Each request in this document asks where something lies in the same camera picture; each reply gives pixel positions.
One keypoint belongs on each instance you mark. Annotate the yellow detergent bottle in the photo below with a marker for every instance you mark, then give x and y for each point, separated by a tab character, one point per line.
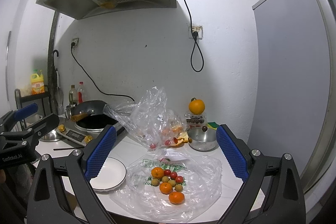
37	82

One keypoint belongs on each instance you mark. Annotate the left wall socket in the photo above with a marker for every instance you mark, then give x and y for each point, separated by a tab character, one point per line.
74	42

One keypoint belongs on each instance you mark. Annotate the dark chopstick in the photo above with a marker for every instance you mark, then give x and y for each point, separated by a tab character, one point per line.
66	148

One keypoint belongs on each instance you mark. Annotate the black folded umbrella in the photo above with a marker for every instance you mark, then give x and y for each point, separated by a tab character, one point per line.
58	93

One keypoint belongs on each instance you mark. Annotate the grey refrigerator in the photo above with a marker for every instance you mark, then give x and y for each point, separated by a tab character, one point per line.
295	103

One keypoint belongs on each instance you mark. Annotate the clear box of dates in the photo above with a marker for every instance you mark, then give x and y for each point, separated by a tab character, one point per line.
195	120

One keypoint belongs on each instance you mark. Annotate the dark vertical pipe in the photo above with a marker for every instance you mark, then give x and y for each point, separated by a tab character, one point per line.
49	60

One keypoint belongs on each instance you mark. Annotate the oil bottle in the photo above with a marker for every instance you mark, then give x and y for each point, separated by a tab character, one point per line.
72	96

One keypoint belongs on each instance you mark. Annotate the black metal rack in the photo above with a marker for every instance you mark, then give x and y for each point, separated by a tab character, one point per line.
40	102

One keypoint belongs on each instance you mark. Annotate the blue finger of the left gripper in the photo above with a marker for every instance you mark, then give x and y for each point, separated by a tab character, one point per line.
25	112

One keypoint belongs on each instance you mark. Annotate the orange peel pile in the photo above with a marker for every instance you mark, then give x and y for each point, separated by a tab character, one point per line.
180	136

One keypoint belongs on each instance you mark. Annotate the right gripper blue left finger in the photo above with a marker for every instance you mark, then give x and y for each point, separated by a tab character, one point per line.
48	202

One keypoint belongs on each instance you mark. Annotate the silver induction cooker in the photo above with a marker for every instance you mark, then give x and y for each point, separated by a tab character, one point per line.
81	136

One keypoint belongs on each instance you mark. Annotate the black wok with wooden handle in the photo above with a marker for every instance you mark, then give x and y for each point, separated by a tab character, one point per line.
90	116

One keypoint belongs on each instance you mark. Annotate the large orange on box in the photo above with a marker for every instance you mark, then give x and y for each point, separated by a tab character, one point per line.
196	106

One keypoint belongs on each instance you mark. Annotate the printed white plastic bag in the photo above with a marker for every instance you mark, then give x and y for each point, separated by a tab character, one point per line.
201	187

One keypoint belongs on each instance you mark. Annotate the small steel pot with lid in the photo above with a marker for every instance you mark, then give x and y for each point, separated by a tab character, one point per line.
202	138

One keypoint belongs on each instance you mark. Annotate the red cherry tomato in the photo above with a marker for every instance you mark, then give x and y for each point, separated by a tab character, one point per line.
173	175
179	179
167	172

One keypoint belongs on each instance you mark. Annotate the white round plate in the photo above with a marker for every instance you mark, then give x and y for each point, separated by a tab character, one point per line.
110	177

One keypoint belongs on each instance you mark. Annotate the yellow-green longan fruit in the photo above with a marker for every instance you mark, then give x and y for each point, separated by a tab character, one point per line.
178	188
155	182
165	179
172	183

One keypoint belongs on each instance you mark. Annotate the green yellow sponge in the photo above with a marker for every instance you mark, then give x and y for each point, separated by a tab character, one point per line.
212	125

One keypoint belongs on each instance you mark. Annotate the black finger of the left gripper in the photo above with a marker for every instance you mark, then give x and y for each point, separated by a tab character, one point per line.
42	127

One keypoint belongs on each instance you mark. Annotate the steel wok lid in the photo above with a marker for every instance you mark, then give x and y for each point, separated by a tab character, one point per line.
52	136

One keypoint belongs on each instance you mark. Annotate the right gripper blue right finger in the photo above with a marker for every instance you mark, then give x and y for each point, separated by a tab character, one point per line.
271	191

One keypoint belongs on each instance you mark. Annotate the clear crumpled plastic bag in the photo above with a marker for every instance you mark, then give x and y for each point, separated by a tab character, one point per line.
148	121

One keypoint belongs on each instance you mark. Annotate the large front mandarin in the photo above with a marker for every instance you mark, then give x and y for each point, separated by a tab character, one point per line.
176	197

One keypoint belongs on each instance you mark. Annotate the red label bottle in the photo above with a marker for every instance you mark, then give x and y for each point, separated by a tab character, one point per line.
82	93

